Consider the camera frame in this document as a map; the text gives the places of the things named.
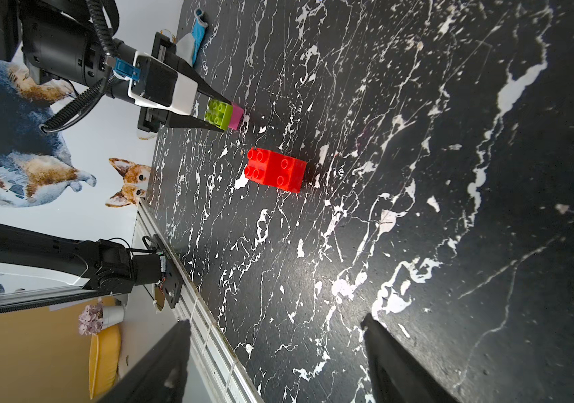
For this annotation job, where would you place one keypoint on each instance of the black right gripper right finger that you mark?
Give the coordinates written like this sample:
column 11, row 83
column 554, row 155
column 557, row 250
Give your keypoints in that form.
column 396, row 376

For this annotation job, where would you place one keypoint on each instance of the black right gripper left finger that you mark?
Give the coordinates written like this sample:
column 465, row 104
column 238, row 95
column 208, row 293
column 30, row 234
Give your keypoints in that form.
column 161, row 375

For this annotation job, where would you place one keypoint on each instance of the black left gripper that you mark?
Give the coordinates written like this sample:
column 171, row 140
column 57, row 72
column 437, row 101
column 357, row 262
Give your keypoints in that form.
column 151, row 120

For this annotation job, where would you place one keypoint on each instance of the green lego brick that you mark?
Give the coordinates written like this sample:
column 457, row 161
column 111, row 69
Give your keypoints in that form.
column 219, row 114

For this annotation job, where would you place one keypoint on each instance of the pink lego brick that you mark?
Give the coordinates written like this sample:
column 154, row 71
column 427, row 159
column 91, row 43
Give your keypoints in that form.
column 236, row 117

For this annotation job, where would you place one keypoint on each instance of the red lego brick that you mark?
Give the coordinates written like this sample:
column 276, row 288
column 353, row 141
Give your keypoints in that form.
column 276, row 170

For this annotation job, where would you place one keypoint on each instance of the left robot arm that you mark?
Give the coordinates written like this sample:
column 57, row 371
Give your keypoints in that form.
column 74, row 41

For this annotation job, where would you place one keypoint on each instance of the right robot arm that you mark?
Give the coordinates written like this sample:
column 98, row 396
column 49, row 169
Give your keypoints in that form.
column 106, row 267

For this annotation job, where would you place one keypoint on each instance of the yellow cushion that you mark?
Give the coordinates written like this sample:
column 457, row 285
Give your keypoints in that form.
column 104, row 356

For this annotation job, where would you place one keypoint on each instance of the small flower pot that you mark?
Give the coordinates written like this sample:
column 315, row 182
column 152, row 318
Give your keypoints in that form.
column 97, row 317

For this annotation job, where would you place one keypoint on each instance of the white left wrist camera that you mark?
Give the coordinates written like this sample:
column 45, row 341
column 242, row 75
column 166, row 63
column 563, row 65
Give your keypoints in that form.
column 161, row 87

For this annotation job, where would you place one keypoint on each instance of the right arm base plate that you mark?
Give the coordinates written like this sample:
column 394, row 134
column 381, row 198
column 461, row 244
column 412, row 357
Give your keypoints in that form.
column 172, row 282

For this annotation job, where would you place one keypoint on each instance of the aluminium frame rail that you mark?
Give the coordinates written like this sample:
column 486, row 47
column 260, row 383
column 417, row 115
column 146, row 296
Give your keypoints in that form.
column 41, row 355

